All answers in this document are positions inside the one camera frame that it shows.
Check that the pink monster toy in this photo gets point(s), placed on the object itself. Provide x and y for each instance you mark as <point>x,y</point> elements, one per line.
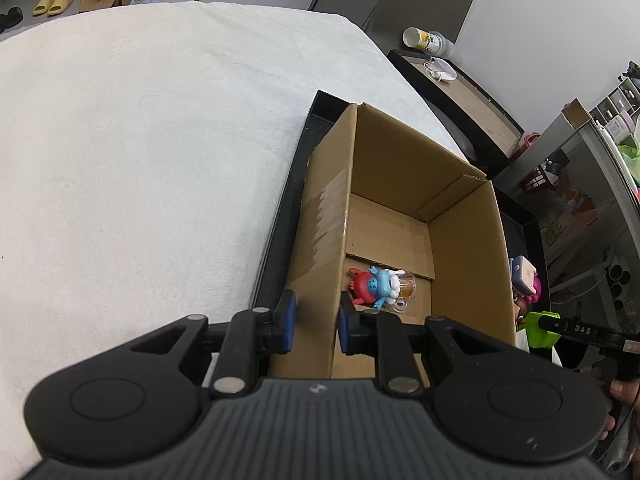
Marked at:
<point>534,287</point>

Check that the blue and red toy figure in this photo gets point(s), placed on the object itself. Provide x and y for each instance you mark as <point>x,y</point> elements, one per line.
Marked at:
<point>374,285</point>

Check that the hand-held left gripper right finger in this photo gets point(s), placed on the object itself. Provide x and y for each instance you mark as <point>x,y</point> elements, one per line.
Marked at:
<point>344,331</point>

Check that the green plastic box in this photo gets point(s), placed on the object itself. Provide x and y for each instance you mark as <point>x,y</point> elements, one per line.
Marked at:
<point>541,329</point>

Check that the yellow slipper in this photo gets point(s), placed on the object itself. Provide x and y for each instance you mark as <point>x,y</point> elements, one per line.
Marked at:
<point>60,6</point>
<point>42,6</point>

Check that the desk organiser shelf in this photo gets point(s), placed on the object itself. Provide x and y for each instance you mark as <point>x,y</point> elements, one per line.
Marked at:
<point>620,105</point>

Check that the pink cup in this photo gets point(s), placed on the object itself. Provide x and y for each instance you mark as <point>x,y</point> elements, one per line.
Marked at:
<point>530,142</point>

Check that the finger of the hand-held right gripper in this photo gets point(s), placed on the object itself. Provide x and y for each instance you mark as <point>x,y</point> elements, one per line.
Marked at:
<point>575,331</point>

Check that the black shoes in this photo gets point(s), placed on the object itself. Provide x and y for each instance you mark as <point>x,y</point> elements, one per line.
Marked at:
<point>10,17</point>

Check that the black side table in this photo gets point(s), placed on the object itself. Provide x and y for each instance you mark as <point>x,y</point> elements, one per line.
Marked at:
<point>475,110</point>

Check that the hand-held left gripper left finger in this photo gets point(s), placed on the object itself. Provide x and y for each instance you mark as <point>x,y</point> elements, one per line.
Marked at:
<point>286,324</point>

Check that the black tray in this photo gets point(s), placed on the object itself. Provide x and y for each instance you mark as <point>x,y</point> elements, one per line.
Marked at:
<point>295,195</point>

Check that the clear toy mug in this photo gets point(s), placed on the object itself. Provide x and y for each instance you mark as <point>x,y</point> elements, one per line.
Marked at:
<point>406,291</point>

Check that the white face mask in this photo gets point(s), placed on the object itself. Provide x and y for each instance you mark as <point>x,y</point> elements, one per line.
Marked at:
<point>440,70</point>

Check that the white and yellow bottle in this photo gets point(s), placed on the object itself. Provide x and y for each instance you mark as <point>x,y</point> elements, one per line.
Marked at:
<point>427,41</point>

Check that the red and black box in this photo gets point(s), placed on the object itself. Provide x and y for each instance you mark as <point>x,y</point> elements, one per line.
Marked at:
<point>539,177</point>

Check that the pink and grey toy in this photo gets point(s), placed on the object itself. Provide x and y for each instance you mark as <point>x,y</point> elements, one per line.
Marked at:
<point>521,271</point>

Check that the person's right hand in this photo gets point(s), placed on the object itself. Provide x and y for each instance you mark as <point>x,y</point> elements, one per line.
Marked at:
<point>626,392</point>

